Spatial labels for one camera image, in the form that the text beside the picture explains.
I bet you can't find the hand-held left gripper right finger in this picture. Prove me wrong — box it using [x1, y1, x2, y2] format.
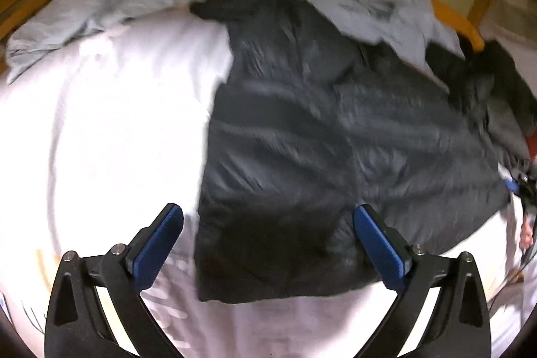
[353, 204, 491, 358]

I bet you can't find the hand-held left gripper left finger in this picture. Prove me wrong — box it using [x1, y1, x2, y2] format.
[44, 203, 184, 358]

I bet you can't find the white bed sheet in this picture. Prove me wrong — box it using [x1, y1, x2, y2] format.
[0, 12, 529, 358]

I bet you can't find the person's right hand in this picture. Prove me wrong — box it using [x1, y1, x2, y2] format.
[519, 214, 535, 250]

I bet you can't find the black coat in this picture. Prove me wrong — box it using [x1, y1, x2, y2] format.
[426, 39, 537, 170]

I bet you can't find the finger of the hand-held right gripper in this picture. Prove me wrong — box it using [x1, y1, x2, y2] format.
[499, 168, 537, 201]

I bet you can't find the black puffer jacket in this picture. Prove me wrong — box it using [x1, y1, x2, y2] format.
[191, 0, 515, 304]

